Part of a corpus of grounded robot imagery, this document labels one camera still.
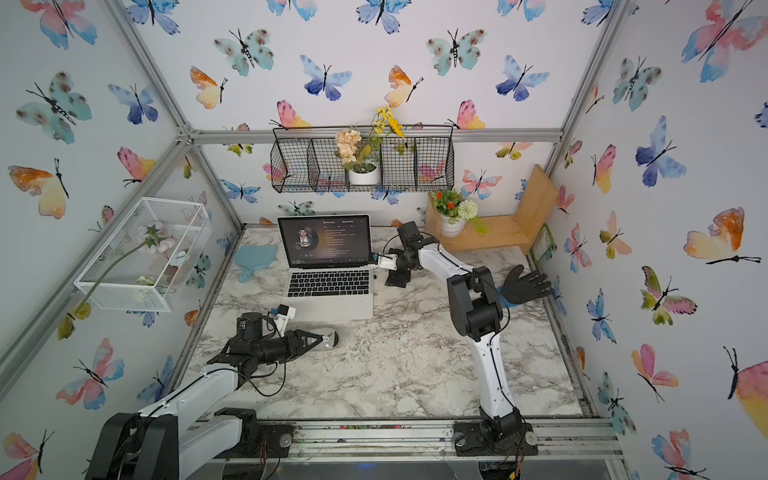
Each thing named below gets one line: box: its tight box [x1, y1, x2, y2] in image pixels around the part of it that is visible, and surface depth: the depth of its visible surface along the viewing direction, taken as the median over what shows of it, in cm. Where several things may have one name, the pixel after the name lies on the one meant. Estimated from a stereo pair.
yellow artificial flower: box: [371, 105, 405, 138], surface depth 84 cm
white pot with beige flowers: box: [335, 129, 382, 186], surface depth 91 cm
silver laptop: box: [277, 214, 374, 321], surface depth 103 cm
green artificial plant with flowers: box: [431, 189, 489, 236], surface depth 98 cm
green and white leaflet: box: [530, 222, 557, 263], surface depth 112 cm
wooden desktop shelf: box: [425, 164, 558, 255], surface depth 109 cm
